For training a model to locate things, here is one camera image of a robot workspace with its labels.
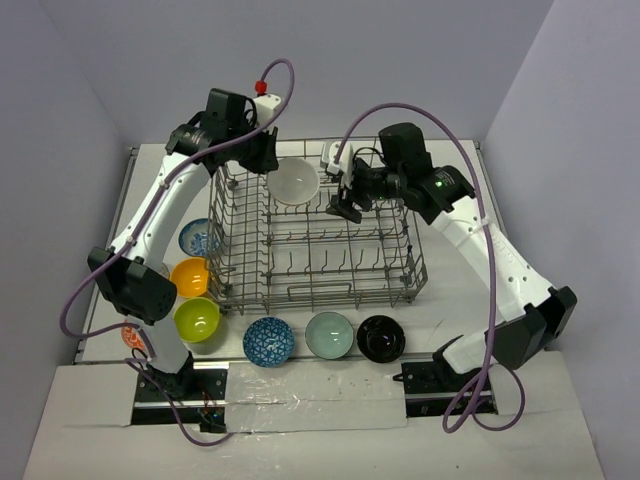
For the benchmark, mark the grey wire dish rack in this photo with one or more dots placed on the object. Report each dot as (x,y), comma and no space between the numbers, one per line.
(266,256)

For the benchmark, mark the yellow-orange bowl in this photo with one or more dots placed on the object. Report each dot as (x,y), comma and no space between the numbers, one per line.
(190,277)

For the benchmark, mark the lime green bowl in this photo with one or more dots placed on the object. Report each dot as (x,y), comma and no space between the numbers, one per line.
(196,319)

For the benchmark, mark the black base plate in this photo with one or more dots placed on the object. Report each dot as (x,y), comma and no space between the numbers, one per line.
(202,407)
(429,386)

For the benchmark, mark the black glossy bowl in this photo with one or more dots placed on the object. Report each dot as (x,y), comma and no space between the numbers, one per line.
(380,339)

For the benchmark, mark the grey patterned bowl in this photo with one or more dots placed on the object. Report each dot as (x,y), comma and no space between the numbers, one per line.
(164,271)

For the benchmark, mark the blue floral bowl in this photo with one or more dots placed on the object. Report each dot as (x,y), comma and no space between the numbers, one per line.
(195,240)

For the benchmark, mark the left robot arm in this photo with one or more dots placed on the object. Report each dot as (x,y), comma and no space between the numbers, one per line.
(232,127)

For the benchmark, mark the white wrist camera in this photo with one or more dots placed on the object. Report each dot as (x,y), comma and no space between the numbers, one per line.
(266,104)
(337,161)

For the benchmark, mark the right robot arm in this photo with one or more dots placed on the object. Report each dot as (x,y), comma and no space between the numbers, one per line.
(527,311)

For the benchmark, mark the orange bowl white inside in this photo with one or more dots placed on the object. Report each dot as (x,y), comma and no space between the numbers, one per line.
(294,183)

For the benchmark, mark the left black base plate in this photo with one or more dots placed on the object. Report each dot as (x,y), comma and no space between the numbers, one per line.
(202,407)

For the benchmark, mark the blue triangle pattern bowl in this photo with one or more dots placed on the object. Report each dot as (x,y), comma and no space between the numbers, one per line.
(268,342)

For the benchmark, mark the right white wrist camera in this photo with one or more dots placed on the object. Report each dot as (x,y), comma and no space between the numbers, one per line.
(337,161)

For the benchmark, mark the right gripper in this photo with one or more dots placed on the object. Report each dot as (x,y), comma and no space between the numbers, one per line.
(338,208)

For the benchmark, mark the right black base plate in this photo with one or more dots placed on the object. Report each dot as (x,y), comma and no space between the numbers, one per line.
(429,386)

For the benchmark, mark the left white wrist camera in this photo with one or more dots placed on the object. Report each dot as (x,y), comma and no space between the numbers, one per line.
(266,104)

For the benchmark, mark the light teal bowl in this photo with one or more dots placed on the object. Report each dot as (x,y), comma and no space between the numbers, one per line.
(329,335)

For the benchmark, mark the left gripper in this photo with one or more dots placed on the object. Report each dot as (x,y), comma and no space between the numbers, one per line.
(267,151)

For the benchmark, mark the orange white patterned bowl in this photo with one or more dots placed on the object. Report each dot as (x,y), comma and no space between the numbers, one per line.
(131,338)

